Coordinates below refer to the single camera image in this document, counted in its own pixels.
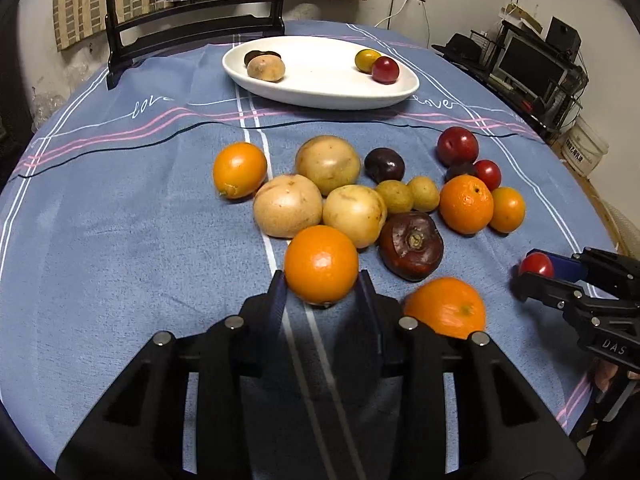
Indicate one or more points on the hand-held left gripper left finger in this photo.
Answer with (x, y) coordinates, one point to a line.
(278, 310)

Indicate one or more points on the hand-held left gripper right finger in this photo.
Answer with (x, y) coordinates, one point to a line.
(367, 310)

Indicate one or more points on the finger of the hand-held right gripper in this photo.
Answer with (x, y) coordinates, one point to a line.
(567, 267)
(545, 287)

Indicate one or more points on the small red fruit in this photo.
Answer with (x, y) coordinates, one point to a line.
(535, 263)
(488, 174)

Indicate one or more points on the dark brown mangosteen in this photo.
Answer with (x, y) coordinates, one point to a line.
(411, 245)

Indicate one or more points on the small orange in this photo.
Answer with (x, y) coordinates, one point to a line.
(507, 209)

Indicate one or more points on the tan round fruit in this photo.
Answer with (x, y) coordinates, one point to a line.
(327, 164)
(355, 215)
(287, 205)

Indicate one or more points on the oval orange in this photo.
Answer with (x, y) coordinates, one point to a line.
(240, 170)

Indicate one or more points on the large red plum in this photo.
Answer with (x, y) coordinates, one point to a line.
(457, 146)

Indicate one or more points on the white oval plate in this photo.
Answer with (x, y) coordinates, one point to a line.
(320, 80)

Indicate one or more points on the person's right hand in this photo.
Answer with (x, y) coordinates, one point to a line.
(607, 374)

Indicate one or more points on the small yellow-green fruit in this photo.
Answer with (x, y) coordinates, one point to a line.
(423, 193)
(395, 196)

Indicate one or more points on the white plastic bucket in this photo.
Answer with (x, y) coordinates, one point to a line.
(585, 145)

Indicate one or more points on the small dark fruit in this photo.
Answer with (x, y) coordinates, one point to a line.
(459, 170)

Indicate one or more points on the dark purple plum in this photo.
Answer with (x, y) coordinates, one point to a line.
(384, 165)

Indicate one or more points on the blue plaid tablecloth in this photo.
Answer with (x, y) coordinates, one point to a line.
(150, 235)

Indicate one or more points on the black computer desk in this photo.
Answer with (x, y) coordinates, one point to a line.
(550, 110)

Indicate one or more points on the computer monitor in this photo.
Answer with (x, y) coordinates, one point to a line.
(530, 62)

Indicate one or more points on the black speaker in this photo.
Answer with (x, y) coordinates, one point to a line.
(562, 35)

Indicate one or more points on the small tan fruit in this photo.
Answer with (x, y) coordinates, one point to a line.
(266, 68)

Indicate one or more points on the black hat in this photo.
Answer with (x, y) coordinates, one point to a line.
(460, 47)

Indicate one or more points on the yellow round fruit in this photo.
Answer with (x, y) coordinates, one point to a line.
(366, 60)

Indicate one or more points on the dark brown round fruit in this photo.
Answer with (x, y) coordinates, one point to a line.
(260, 55)

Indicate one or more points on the cardboard box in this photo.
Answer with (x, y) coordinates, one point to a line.
(522, 14)

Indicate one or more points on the black framed goldfish screen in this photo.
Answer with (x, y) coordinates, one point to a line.
(190, 22)

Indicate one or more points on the clear plastic bag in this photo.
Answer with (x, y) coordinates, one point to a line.
(45, 107)

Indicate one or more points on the beige checked curtain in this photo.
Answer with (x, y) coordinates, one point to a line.
(80, 5)

